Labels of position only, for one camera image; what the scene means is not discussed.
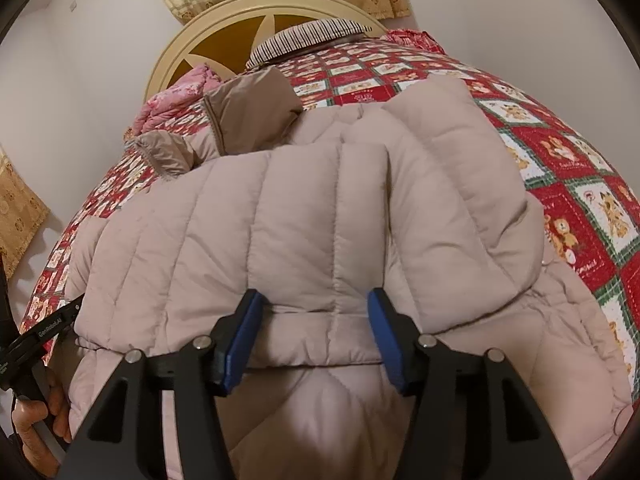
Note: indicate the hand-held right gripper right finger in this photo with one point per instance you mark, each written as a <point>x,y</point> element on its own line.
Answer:
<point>387,342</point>

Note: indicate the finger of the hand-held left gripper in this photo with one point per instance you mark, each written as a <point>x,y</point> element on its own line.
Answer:
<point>47,330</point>

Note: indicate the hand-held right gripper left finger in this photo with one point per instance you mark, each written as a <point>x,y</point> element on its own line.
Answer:
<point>242,342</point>

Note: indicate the beige puffer jacket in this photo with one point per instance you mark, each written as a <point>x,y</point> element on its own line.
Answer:
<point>300,210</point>

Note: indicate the person's left hand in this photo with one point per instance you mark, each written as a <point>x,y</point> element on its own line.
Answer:
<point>59,405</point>

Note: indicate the red bear-print quilt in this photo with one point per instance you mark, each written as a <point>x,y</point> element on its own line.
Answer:
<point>575,210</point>

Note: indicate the striped pillow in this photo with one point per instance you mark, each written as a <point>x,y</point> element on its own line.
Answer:
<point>300,37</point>

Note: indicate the cream wooden headboard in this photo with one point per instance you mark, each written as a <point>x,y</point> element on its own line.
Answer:
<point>220,25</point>

